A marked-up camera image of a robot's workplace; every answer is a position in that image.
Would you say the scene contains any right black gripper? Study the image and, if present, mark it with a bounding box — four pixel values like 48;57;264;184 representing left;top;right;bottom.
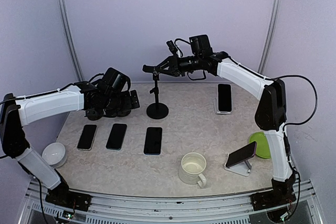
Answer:
155;53;202;76

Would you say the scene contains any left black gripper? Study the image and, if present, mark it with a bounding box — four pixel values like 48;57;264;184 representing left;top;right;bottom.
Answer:
103;89;139;116

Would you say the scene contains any dark grey phone stand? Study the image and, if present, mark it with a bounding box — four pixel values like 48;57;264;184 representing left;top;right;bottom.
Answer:
115;110;131;118

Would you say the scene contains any tall black clamp stand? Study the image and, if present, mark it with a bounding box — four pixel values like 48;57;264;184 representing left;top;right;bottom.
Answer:
142;65;169;120

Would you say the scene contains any black phone landscape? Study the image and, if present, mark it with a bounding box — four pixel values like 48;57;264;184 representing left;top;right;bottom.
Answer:
106;123;127;151

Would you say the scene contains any grey round-base phone stand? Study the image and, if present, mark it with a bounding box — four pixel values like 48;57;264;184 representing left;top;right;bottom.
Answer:
85;109;104;121

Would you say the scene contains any black phone blue edge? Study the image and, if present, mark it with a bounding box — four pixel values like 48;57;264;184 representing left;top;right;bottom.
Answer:
143;127;162;155

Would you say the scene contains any black phone white case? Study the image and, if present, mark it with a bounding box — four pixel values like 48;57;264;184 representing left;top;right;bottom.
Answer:
217;84;232;102

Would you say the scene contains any black phone white edge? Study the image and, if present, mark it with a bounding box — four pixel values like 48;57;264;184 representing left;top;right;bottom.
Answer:
77;124;97;151

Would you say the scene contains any purple phone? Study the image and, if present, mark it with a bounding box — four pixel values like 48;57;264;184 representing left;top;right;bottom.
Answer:
225;141;257;168

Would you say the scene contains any white folding phone stand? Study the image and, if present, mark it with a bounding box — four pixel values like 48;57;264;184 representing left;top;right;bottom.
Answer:
224;160;252;177

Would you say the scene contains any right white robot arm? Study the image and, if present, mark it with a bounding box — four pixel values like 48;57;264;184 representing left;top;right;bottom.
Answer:
142;51;296;208

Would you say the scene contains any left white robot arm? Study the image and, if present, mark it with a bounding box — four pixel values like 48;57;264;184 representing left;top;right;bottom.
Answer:
1;81;140;206

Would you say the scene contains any white ribbed mug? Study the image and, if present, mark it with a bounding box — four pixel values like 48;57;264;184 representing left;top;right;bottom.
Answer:
178;152;207;188

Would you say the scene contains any white bowl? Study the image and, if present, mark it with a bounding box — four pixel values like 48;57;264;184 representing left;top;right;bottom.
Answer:
41;142;67;168

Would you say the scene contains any green plate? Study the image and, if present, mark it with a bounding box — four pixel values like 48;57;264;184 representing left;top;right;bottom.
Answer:
248;132;271;159

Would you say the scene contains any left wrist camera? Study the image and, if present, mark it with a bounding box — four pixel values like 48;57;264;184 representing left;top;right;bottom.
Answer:
97;67;131;95

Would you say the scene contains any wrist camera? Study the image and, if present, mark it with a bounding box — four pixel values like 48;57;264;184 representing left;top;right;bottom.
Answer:
97;67;131;95
189;35;213;58

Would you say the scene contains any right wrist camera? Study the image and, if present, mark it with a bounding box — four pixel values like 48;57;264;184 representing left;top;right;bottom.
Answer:
189;35;213;58

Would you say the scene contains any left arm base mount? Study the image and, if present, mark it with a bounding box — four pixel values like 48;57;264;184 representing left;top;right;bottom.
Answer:
45;191;92;212

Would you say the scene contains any left aluminium frame post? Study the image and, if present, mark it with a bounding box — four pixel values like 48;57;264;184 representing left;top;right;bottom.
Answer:
57;0;84;81

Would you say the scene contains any aluminium frame post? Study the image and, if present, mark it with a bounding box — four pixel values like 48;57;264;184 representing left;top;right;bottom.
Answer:
258;0;281;74
57;0;84;81

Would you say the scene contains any right aluminium frame post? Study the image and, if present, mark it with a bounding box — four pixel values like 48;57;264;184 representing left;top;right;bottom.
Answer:
258;0;281;74

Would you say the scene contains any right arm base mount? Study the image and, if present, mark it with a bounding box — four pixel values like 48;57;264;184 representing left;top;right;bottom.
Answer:
250;190;296;211

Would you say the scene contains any front aluminium rail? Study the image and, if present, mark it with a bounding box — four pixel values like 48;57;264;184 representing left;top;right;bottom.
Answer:
16;180;325;223

